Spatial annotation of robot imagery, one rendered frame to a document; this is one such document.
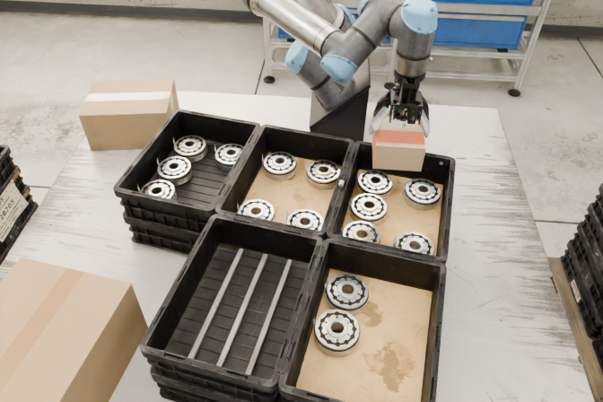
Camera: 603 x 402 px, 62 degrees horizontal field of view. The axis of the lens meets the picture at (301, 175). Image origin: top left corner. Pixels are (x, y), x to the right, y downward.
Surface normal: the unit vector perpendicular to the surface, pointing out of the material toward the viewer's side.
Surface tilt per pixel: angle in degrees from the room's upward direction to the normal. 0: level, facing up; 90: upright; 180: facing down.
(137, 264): 0
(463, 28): 90
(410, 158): 90
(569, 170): 0
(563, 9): 90
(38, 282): 0
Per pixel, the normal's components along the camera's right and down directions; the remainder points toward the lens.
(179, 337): 0.00, -0.73
